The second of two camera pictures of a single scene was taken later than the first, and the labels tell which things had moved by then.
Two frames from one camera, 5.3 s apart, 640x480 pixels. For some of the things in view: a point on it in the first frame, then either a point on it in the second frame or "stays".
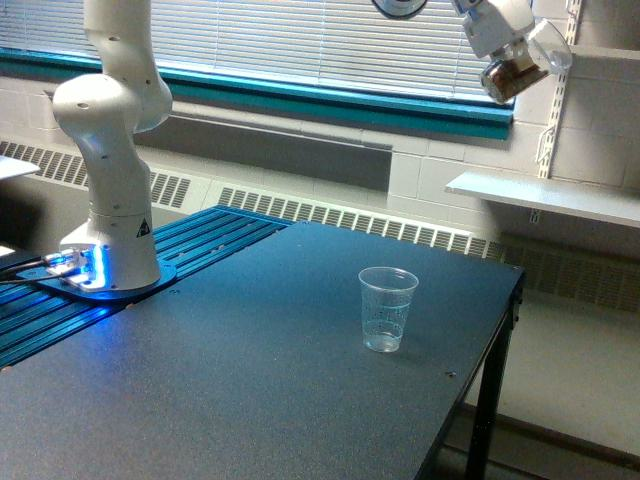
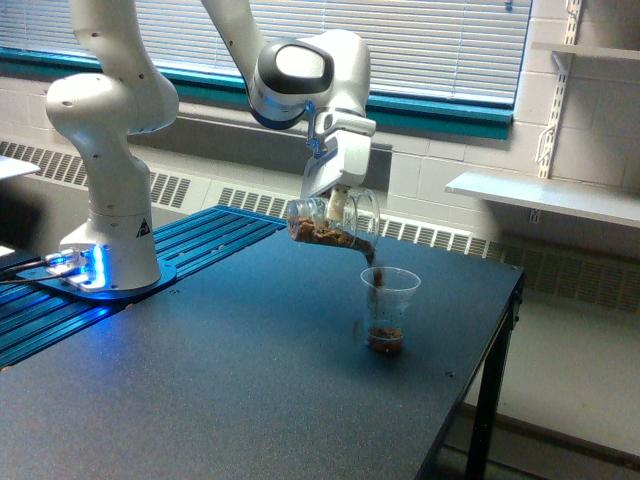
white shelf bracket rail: x=572 y=16 stays
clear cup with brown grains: x=545 y=49 → x=308 y=220
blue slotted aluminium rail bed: x=33 y=315 stays
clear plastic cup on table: x=386 y=301 stays
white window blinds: x=334 y=42 stays
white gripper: x=494 y=25 → x=342 y=159
